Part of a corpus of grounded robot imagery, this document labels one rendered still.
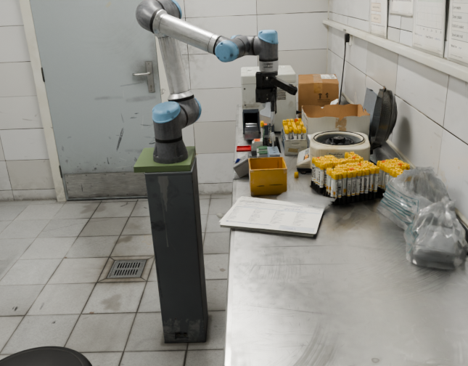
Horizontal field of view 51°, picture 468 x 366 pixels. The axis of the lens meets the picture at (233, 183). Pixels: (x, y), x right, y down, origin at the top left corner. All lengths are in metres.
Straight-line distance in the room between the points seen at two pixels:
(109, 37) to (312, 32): 1.49
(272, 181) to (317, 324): 0.74
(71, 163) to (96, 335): 1.87
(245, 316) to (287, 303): 0.11
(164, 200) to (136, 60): 1.88
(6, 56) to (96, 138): 0.89
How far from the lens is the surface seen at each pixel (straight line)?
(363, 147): 1.93
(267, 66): 1.92
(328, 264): 1.34
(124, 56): 3.82
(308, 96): 2.89
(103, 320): 2.73
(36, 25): 3.99
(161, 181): 2.07
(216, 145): 3.93
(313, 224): 1.52
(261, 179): 1.74
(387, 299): 1.23
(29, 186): 4.42
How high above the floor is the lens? 1.56
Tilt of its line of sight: 21 degrees down
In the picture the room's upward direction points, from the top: 3 degrees counter-clockwise
